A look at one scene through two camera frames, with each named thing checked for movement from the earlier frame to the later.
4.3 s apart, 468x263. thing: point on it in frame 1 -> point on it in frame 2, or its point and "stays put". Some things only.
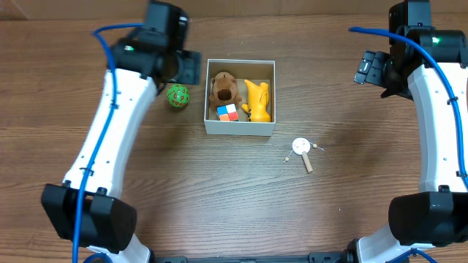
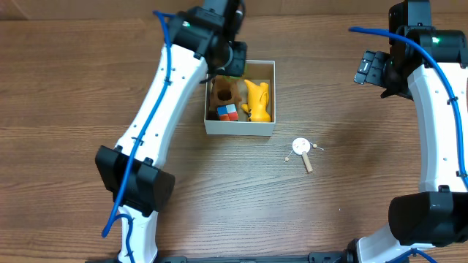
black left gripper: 191,66 -> 236,58
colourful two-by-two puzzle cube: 227,112 stays put
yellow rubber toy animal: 257,106 stays put
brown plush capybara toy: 224,90 stays put
